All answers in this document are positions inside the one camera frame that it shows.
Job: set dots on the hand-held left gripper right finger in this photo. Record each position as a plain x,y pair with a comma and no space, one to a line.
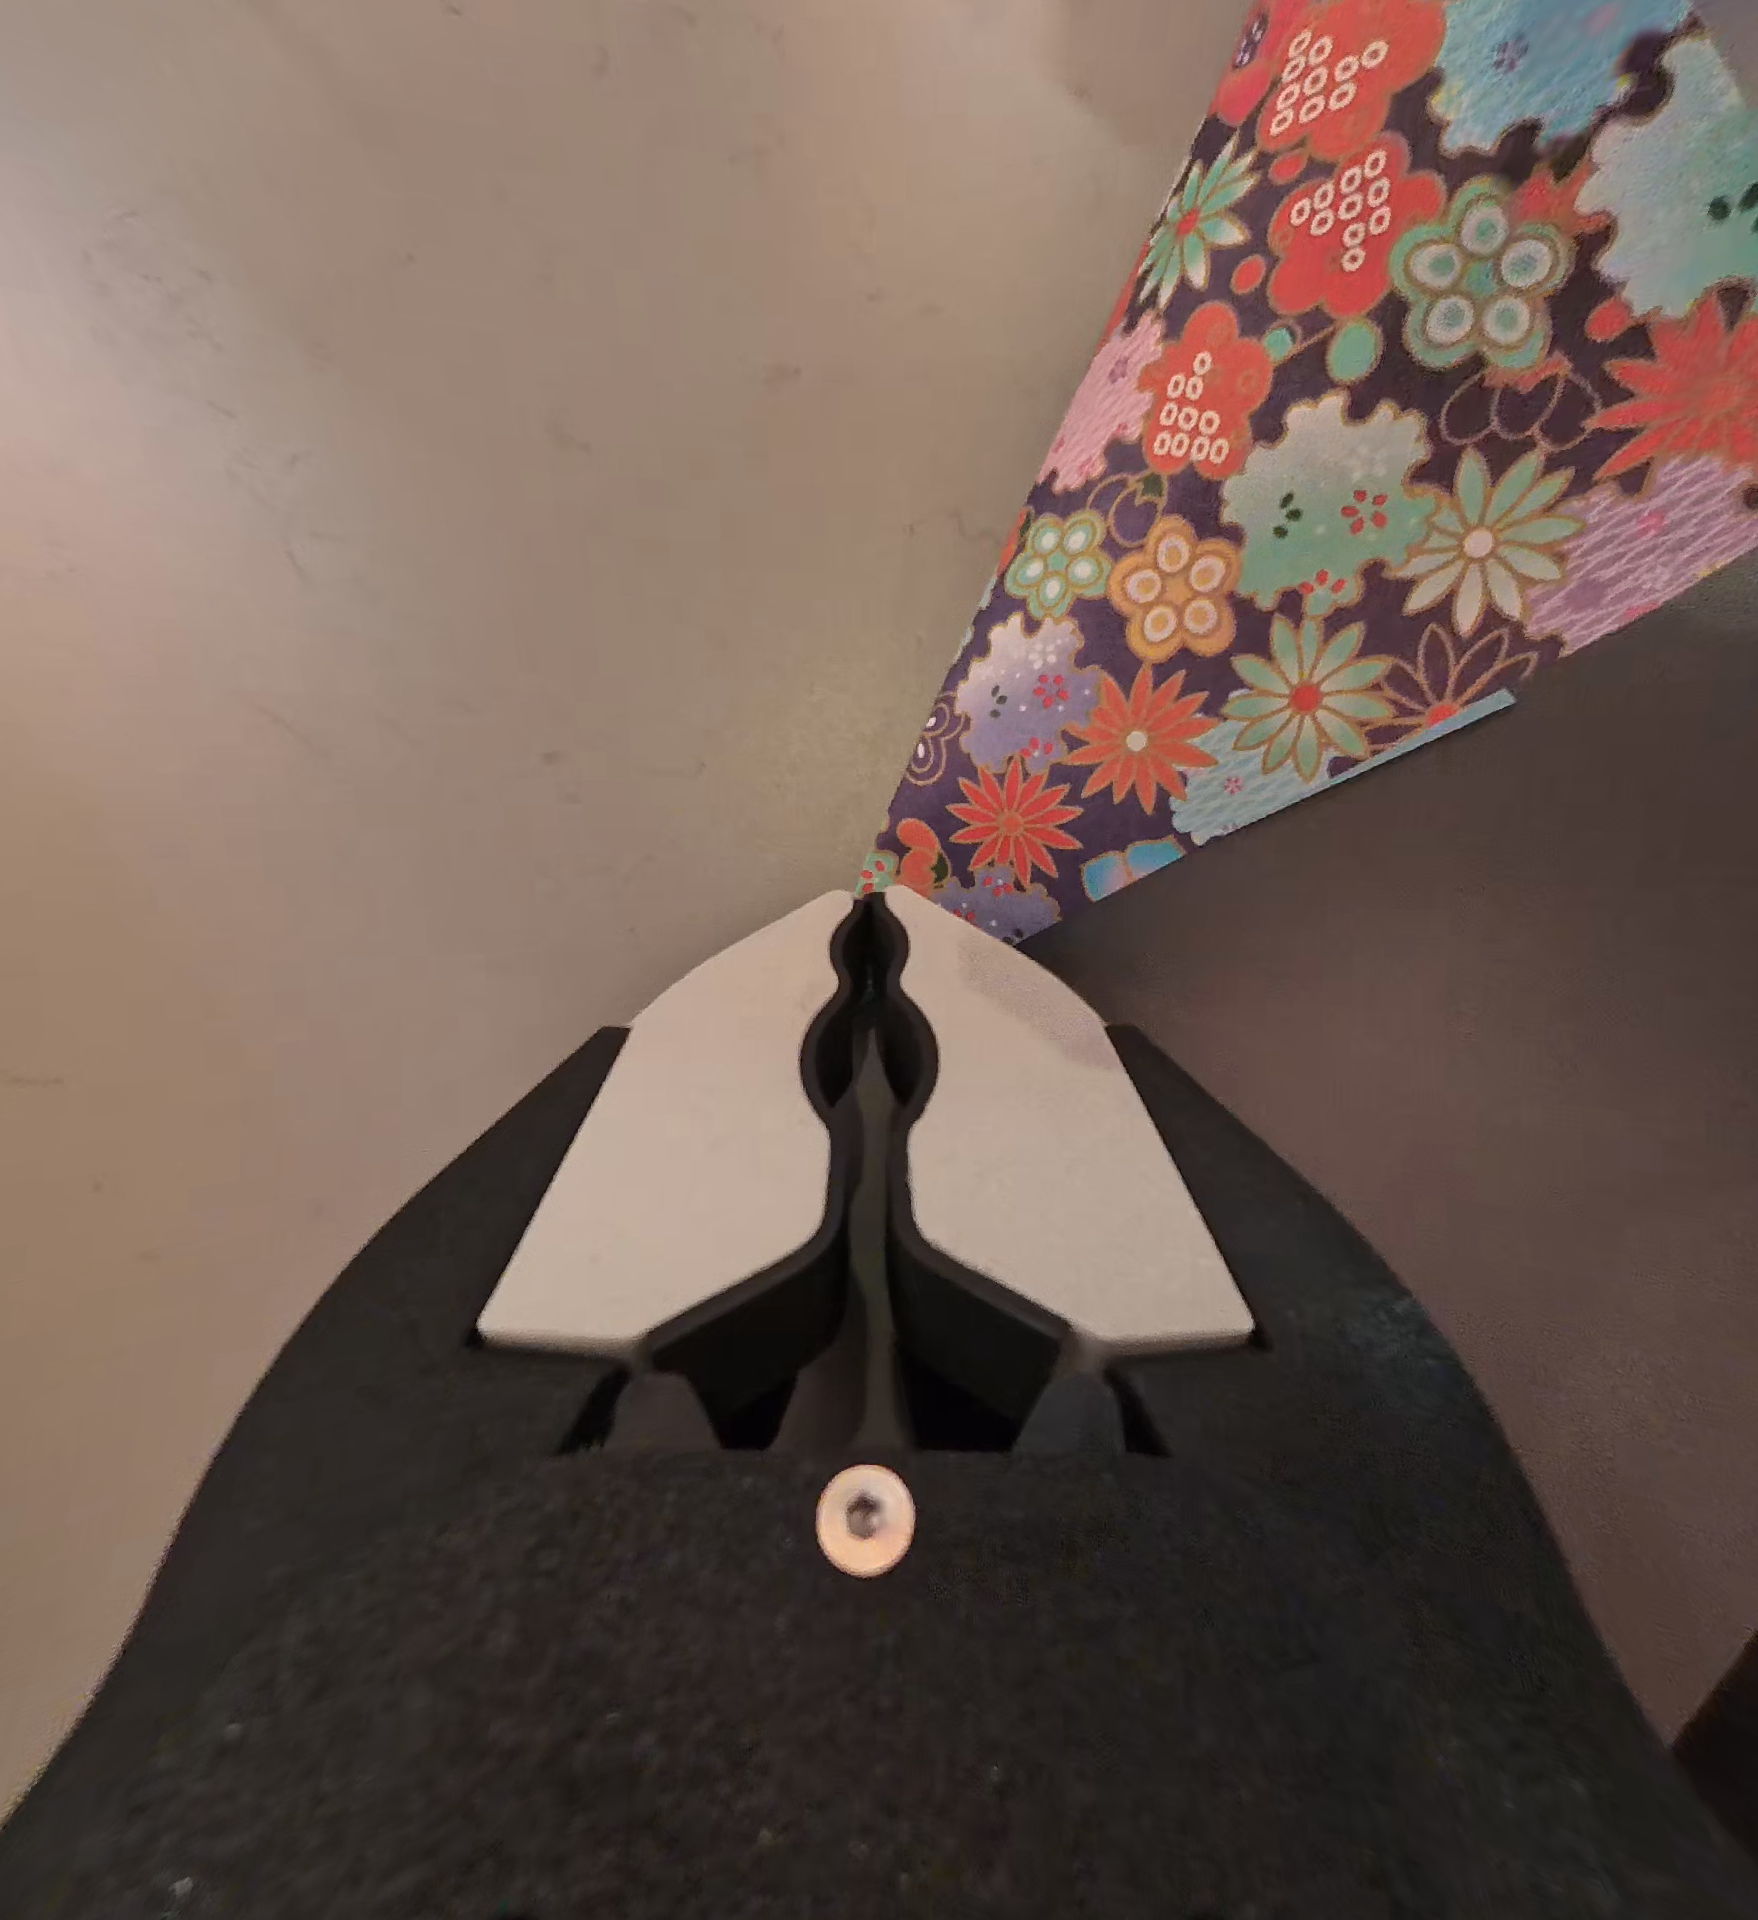
1075,1185

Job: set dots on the floral origami paper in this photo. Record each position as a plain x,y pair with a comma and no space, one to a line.
1344,480

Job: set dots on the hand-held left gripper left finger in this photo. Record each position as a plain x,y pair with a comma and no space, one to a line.
670,1171

